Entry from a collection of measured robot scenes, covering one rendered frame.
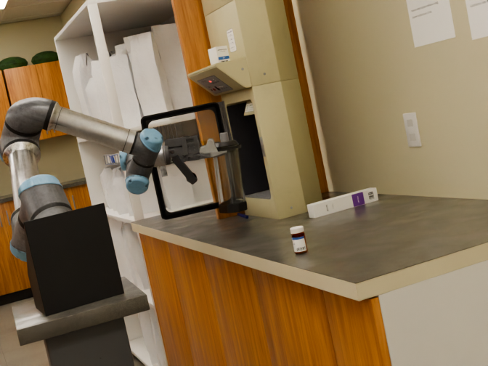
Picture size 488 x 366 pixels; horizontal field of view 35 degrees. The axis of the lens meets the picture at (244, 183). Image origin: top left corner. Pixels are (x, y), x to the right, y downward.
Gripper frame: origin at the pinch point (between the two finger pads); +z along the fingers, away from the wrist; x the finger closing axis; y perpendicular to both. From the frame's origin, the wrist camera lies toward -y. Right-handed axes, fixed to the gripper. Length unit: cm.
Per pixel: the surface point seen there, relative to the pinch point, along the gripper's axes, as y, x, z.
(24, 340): -32, -83, -53
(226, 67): 28.4, 1.0, 4.5
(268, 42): 35.4, 7.1, 19.9
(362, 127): 1, 24, 52
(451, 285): -28, -97, 46
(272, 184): -13.1, 2.9, 15.0
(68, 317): -29, -80, -42
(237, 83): 22.9, 2.7, 7.5
